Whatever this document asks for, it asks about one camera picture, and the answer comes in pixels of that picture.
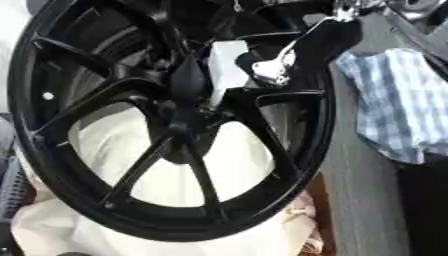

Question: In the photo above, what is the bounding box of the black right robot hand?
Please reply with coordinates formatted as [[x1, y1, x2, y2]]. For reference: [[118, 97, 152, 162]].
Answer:
[[232, 17, 366, 88]]

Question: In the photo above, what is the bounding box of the black spoked wheel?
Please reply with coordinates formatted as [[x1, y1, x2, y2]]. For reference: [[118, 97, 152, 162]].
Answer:
[[7, 0, 340, 242]]

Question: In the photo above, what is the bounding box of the person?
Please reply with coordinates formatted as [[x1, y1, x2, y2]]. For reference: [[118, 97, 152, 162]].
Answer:
[[334, 47, 448, 256]]

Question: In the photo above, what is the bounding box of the grey perforated crate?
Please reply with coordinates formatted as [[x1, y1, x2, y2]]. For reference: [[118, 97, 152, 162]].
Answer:
[[0, 113, 32, 222]]

